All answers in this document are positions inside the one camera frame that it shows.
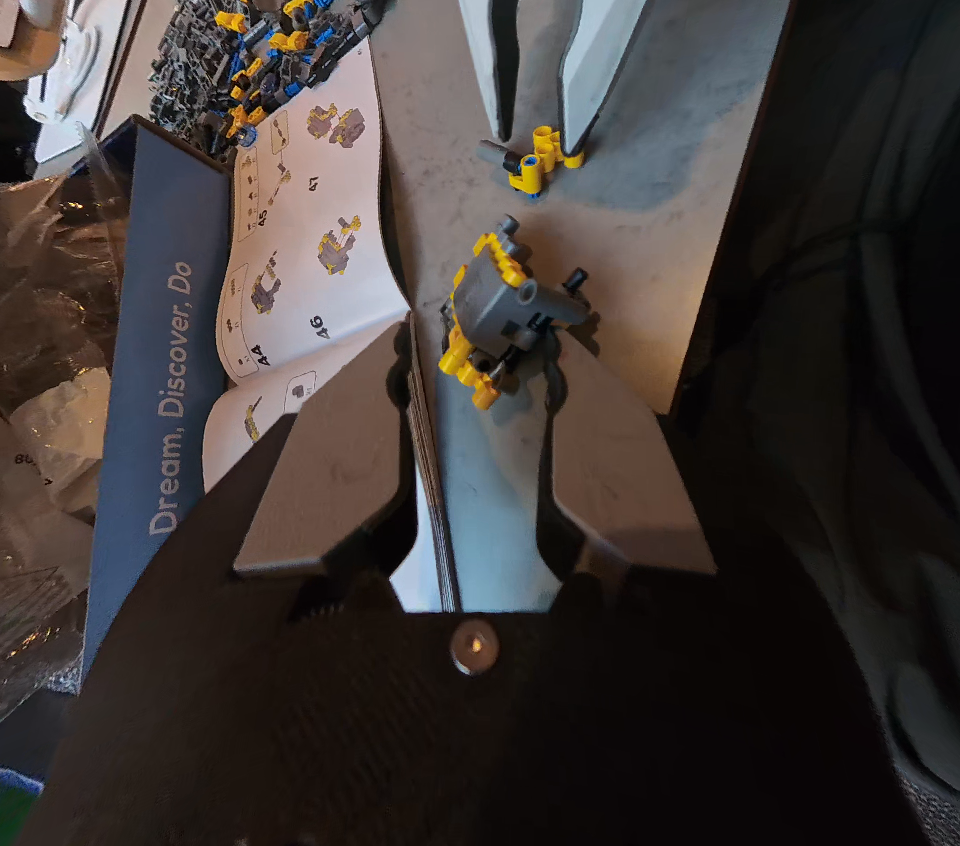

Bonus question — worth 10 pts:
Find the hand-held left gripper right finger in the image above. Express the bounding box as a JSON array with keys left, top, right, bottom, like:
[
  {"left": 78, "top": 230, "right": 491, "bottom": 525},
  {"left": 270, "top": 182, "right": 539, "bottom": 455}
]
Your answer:
[{"left": 538, "top": 338, "right": 717, "bottom": 575}]

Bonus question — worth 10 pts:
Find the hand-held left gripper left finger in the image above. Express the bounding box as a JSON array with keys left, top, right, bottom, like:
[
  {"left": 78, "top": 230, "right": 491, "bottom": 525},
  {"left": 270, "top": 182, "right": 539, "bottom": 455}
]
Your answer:
[{"left": 232, "top": 321, "right": 419, "bottom": 577}]

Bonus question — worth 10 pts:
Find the black grey pin connector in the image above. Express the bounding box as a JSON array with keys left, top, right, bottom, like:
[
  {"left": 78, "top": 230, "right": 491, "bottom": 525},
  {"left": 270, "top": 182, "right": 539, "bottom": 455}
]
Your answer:
[{"left": 477, "top": 138, "right": 528, "bottom": 176}]

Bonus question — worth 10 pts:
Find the yellow three-hole connector brick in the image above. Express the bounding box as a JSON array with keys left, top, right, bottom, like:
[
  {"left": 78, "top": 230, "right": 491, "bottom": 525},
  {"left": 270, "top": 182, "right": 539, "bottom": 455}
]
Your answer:
[{"left": 531, "top": 126, "right": 585, "bottom": 177}]

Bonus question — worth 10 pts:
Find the yellow brick beam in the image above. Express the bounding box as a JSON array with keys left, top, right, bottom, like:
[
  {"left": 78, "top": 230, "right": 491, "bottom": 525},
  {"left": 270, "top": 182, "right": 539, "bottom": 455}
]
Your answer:
[{"left": 507, "top": 154, "right": 546, "bottom": 196}]

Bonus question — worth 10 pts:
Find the yellow grey brick assembly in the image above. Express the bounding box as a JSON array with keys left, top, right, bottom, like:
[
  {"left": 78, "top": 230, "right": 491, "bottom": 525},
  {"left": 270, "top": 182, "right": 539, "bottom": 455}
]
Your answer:
[{"left": 438, "top": 213, "right": 595, "bottom": 412}]

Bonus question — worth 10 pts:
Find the grey desk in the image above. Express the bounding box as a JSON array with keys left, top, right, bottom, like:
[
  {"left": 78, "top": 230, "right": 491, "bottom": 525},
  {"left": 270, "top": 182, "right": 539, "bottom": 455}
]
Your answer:
[{"left": 97, "top": 0, "right": 826, "bottom": 616}]

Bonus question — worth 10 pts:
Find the blue cardboard box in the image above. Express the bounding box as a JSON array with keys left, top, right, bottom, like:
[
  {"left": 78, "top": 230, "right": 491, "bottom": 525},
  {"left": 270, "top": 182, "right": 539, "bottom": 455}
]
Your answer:
[{"left": 78, "top": 114, "right": 235, "bottom": 698}]

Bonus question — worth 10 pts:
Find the pile of loose brick pieces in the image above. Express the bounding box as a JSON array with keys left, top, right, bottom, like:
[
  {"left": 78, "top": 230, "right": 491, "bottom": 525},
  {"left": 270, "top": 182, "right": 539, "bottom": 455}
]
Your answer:
[{"left": 148, "top": 0, "right": 423, "bottom": 154}]

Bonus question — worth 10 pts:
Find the open instruction booklet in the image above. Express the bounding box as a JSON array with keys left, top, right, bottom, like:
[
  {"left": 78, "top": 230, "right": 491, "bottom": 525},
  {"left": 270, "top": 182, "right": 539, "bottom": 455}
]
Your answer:
[{"left": 202, "top": 39, "right": 460, "bottom": 614}]

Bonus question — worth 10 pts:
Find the crumpled clear plastic bag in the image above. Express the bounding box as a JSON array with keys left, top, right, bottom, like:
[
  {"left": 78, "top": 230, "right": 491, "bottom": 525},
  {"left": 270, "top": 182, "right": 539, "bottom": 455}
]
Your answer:
[{"left": 0, "top": 133, "right": 127, "bottom": 721}]

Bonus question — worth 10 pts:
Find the wooden book stand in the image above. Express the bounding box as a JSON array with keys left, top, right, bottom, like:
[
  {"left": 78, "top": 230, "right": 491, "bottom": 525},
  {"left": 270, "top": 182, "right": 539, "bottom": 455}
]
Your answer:
[{"left": 0, "top": 0, "right": 144, "bottom": 128}]

